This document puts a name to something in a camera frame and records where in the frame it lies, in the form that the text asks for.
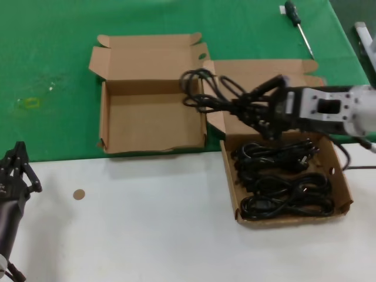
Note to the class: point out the open brown cardboard box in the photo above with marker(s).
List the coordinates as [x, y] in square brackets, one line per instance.
[249, 70]

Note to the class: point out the white grey metal post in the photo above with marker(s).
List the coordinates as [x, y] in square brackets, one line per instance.
[362, 32]

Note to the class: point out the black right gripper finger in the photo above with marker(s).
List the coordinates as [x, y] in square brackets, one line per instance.
[271, 85]
[258, 117]

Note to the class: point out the round cardboard disc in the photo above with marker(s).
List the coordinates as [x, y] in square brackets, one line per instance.
[79, 194]

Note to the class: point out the cardboard box with torn edge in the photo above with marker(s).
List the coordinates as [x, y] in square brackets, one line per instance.
[152, 117]

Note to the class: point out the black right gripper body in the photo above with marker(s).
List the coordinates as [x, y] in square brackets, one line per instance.
[280, 108]

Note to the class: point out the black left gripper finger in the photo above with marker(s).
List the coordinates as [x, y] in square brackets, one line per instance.
[11, 161]
[28, 173]

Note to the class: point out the green table cloth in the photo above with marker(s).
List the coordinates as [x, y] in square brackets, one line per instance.
[44, 44]

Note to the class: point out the small white paper scrap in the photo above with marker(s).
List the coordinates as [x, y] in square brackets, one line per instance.
[282, 10]

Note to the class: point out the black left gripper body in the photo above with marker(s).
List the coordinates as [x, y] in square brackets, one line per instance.
[10, 189]

